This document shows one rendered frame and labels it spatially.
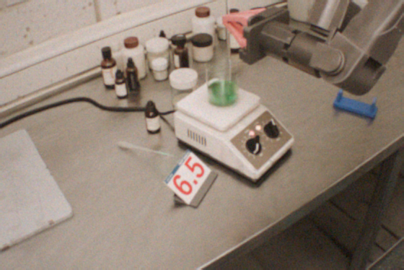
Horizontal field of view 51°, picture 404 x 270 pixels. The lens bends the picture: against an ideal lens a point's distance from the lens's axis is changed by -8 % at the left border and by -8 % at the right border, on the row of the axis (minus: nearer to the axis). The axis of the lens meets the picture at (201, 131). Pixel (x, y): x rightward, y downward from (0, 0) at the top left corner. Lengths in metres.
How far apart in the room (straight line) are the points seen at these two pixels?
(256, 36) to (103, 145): 0.41
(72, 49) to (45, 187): 0.40
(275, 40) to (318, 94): 0.40
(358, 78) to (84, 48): 0.72
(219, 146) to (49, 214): 0.33
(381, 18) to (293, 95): 0.48
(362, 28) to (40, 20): 0.77
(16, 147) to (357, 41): 0.71
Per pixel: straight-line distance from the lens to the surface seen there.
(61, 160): 0.94
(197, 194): 0.81
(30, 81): 1.13
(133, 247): 0.75
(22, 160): 0.96
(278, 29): 0.70
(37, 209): 0.84
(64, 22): 1.15
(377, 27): 0.61
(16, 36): 1.13
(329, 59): 0.61
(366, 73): 0.63
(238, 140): 0.83
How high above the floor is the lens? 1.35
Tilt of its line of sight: 39 degrees down
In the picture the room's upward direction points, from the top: 3 degrees counter-clockwise
